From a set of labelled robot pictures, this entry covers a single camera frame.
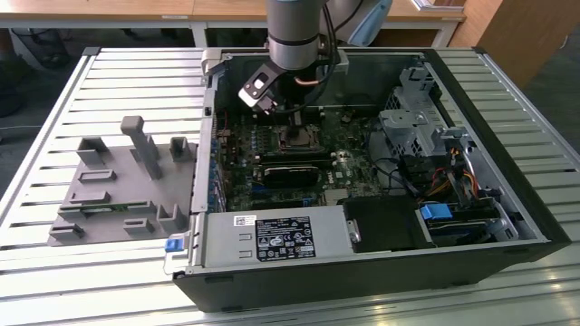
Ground black disk drive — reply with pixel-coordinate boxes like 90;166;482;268
426;217;496;248

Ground metal socket cover frame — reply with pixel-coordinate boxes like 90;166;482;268
280;124;326;151

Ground silver chipset heatsink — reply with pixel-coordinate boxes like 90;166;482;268
324;188;354;206

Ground wooden cabinet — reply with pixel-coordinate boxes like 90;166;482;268
448;0;580;90

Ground black camera cable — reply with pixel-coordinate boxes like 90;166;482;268
271;0;347;115

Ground grey parts rack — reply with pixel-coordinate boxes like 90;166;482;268
47;115;202;248

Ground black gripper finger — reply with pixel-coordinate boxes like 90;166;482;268
290;112;307;139

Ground silver power supply unit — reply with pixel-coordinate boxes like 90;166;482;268
198;205;355;268

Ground green RAM stick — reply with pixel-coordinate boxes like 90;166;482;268
79;202;154;215

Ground wooden desk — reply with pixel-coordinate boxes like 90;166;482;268
0;0;468;49

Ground black plastic shroud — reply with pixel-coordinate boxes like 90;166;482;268
338;195;435;254

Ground blue disk carrier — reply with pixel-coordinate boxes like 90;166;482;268
419;202;455;223

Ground black open PC case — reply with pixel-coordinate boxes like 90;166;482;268
171;47;572;313

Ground small silver CPU plate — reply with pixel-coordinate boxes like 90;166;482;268
290;131;318;147

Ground coloured wire bundle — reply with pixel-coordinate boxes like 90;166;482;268
426;145;483;202

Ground CPU socket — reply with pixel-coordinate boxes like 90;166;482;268
279;124;327;153

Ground black wire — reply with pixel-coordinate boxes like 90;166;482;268
370;156;423;198

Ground silver case handle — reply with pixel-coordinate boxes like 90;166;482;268
199;49;227;78

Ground green motherboard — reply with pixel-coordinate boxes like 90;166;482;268
212;105;387;211

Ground silver metal drive cage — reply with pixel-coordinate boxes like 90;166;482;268
375;66;478;161

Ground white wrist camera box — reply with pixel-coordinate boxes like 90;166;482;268
238;62;279;115

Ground stack of papers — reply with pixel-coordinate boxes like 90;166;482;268
410;0;468;13

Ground black installed RAM stick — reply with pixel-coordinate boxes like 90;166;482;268
259;151;331;160

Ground black graphics card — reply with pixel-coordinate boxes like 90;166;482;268
259;164;322;189

